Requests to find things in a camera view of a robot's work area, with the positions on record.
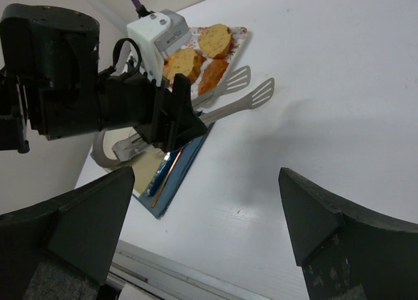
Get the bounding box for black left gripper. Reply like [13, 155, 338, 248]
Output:
[95, 38, 208, 152]

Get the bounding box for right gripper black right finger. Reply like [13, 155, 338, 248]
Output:
[278, 168, 417, 299]

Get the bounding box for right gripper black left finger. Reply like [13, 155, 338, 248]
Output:
[1, 167, 135, 299]

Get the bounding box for silver metal tongs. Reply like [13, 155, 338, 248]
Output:
[112, 65, 276, 163]

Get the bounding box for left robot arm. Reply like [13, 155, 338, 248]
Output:
[1, 3, 207, 154]

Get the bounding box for small orange bread piece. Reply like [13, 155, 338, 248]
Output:
[198, 59, 229, 96]

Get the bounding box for large speckled bread slice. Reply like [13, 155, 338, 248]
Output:
[163, 48, 206, 86]

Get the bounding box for far speckled bread slice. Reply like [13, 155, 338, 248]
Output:
[198, 24, 233, 59]

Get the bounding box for beige napkin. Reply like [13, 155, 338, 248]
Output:
[131, 150, 166, 195]

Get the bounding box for silver metal plate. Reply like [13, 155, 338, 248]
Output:
[91, 128, 134, 168]

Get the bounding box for floral serving tray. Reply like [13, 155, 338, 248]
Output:
[182, 27, 251, 110]

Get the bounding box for blue placemat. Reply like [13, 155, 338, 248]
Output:
[133, 123, 214, 219]

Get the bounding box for aluminium table rail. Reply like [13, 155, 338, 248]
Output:
[109, 241, 264, 299]

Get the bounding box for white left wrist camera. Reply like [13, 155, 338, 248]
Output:
[127, 9, 191, 86]

